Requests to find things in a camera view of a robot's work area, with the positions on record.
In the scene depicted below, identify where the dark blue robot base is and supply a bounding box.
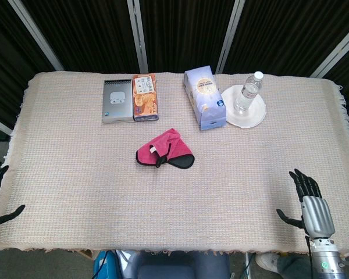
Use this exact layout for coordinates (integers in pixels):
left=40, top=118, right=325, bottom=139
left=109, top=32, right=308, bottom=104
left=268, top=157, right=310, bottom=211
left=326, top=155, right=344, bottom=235
left=116, top=250, right=230, bottom=279

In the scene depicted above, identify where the beige woven tablecloth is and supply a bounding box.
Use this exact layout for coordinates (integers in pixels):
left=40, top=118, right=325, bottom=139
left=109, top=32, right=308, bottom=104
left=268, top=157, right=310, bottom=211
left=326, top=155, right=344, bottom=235
left=0, top=71, right=349, bottom=258

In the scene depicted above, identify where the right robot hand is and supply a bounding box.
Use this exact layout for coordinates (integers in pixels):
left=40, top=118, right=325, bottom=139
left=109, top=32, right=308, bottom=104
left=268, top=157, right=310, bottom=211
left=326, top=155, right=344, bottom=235
left=276, top=168, right=336, bottom=239

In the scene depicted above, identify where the bright blue plastic object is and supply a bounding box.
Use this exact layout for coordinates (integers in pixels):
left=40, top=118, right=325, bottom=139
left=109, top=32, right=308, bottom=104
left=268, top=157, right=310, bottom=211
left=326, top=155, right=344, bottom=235
left=93, top=250, right=119, bottom=279

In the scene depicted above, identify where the white round plate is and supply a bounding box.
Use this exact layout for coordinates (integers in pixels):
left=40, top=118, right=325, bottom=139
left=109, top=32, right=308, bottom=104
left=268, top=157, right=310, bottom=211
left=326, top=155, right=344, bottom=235
left=220, top=84, right=267, bottom=129

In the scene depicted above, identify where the light sneaker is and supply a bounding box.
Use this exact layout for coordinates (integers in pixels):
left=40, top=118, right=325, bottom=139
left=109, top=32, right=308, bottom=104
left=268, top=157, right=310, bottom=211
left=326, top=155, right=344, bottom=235
left=255, top=253, right=280, bottom=274

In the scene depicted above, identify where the pink and black cloth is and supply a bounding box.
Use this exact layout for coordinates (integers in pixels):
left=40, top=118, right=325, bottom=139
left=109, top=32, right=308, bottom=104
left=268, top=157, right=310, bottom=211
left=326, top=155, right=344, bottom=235
left=135, top=128, right=196, bottom=170

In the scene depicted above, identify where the grey trouser leg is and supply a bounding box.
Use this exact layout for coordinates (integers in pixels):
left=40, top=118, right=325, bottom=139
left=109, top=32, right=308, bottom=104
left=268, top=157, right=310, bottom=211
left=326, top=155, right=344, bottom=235
left=277, top=255, right=311, bottom=279

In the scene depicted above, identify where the grey earbuds box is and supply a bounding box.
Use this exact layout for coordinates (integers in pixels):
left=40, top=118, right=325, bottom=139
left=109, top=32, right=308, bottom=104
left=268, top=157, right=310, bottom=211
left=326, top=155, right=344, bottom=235
left=101, top=79, right=134, bottom=124

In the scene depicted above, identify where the clear plastic water bottle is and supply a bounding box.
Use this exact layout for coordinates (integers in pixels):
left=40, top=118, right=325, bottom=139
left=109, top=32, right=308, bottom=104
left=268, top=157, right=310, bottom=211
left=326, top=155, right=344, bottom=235
left=234, top=71, right=264, bottom=115

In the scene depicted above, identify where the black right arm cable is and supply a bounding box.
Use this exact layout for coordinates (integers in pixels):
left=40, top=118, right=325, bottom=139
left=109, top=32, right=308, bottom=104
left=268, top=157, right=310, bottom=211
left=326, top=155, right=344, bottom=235
left=305, top=235, right=314, bottom=279

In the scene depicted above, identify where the orange snack box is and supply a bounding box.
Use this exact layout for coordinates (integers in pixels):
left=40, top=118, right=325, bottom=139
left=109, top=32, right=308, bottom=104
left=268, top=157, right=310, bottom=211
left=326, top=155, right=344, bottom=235
left=132, top=73, right=160, bottom=122

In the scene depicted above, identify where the metal table leg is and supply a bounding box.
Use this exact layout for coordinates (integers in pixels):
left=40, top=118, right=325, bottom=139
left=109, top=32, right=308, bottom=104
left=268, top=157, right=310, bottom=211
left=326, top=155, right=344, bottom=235
left=243, top=252, right=252, bottom=279

